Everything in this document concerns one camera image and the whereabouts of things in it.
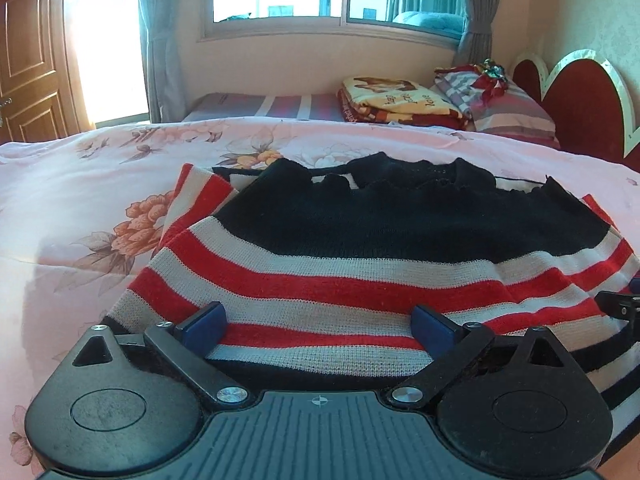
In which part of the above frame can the red scalloped headboard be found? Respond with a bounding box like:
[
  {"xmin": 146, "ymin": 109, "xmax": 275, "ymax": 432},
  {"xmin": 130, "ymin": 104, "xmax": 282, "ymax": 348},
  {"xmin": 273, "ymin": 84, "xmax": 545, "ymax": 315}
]
[{"xmin": 510, "ymin": 49, "xmax": 640, "ymax": 166}]

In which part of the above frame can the blue bedding roll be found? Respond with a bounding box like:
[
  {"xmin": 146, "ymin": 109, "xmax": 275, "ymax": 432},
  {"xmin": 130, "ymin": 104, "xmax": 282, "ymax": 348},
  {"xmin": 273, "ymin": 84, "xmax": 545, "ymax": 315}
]
[{"xmin": 392, "ymin": 10, "xmax": 466, "ymax": 41}]

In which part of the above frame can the grey window curtain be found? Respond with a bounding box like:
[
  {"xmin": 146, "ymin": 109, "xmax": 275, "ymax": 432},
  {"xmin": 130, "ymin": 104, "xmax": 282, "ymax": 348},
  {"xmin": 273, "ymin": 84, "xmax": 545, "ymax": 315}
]
[
  {"xmin": 136, "ymin": 0, "xmax": 216, "ymax": 123},
  {"xmin": 385, "ymin": 0, "xmax": 501, "ymax": 68}
]

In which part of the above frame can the pink floral bed sheet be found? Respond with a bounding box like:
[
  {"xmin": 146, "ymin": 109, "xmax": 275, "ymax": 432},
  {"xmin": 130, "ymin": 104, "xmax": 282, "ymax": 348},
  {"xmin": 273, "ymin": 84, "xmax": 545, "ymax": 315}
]
[{"xmin": 0, "ymin": 120, "xmax": 640, "ymax": 480}]

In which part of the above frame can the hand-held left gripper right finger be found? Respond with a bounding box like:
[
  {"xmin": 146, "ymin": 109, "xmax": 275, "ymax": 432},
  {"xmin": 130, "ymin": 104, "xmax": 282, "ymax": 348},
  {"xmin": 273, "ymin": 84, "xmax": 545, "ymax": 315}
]
[{"xmin": 387, "ymin": 304, "xmax": 577, "ymax": 407}]

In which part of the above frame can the striped pillow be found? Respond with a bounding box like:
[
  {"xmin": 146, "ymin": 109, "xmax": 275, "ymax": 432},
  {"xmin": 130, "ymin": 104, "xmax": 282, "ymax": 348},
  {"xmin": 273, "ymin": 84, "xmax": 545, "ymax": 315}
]
[{"xmin": 432, "ymin": 64, "xmax": 561, "ymax": 150}]

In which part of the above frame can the colourful cloth bundle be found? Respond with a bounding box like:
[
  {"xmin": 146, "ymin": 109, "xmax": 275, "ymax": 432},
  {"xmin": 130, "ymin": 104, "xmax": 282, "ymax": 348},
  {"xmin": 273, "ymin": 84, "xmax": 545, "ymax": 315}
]
[{"xmin": 472, "ymin": 58, "xmax": 509, "ymax": 102}]

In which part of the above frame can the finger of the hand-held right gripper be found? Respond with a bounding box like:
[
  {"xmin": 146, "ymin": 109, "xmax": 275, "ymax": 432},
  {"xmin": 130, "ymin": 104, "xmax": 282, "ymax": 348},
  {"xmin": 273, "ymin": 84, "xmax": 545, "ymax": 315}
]
[{"xmin": 597, "ymin": 275, "xmax": 640, "ymax": 322}]

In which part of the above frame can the striped mattress sheet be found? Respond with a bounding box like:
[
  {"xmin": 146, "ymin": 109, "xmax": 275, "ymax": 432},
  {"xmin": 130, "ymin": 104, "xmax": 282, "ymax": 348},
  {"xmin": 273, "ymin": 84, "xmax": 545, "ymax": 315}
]
[{"xmin": 180, "ymin": 92, "xmax": 346, "ymax": 123}]

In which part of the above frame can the striped knit sweater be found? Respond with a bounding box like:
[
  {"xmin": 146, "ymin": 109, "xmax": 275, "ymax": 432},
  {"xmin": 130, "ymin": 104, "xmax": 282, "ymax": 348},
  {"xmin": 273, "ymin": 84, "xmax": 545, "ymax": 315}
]
[{"xmin": 97, "ymin": 152, "xmax": 640, "ymax": 466}]

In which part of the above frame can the brown wooden door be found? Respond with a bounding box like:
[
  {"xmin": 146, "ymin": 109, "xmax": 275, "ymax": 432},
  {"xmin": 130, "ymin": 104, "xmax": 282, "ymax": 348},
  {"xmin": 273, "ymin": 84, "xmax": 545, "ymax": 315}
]
[{"xmin": 0, "ymin": 0, "xmax": 83, "ymax": 146}]

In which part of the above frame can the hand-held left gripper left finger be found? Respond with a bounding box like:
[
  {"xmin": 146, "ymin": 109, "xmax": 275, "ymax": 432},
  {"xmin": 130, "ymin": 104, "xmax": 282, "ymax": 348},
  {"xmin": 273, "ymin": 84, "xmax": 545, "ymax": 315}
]
[{"xmin": 65, "ymin": 301, "xmax": 249, "ymax": 406}]

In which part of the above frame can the folded yellow printed blanket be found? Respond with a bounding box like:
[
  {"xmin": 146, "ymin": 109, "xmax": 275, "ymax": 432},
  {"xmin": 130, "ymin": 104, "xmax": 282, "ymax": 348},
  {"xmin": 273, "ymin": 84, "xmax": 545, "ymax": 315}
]
[{"xmin": 337, "ymin": 76, "xmax": 473, "ymax": 131}]

